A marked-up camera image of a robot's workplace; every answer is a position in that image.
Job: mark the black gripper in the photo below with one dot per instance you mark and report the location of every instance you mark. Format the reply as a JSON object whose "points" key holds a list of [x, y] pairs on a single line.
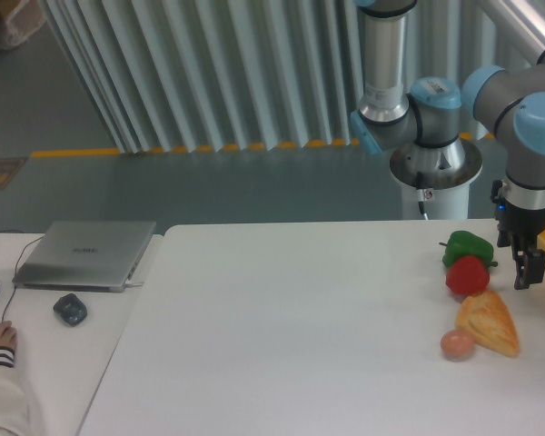
{"points": [[520, 213]]}

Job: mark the red bell pepper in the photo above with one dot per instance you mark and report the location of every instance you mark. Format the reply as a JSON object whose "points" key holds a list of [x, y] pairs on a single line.
{"points": [[468, 275]]}

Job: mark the cream striped sleeve forearm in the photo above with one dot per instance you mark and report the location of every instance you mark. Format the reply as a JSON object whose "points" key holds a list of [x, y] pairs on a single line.
{"points": [[14, 409]]}

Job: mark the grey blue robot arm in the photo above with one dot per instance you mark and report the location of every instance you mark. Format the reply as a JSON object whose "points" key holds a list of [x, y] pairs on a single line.
{"points": [[420, 123]]}

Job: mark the green bell pepper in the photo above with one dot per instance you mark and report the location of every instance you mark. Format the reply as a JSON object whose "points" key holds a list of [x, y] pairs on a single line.
{"points": [[462, 243]]}

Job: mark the golden pastry bread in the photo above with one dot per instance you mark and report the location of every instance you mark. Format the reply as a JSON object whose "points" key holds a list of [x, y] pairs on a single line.
{"points": [[487, 318]]}

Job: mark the brown egg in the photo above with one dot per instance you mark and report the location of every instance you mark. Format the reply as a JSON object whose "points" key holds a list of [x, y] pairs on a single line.
{"points": [[457, 344]]}

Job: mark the grey folding partition screen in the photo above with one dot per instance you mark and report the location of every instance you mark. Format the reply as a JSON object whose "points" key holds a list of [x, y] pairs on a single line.
{"points": [[245, 73]]}

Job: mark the silver closed laptop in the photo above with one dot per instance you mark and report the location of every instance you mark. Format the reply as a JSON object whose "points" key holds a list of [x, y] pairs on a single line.
{"points": [[86, 256]]}

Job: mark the dark grey computer mouse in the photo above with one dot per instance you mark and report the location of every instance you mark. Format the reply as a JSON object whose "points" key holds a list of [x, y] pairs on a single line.
{"points": [[70, 309]]}

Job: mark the white side desk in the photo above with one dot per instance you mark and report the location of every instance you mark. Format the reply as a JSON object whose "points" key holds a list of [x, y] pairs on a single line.
{"points": [[61, 366]]}

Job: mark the cardboard box with wrap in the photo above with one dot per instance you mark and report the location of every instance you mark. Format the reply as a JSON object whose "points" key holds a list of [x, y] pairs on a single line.
{"points": [[19, 20]]}

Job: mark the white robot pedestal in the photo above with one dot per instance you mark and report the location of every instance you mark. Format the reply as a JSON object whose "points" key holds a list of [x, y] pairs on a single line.
{"points": [[435, 183]]}

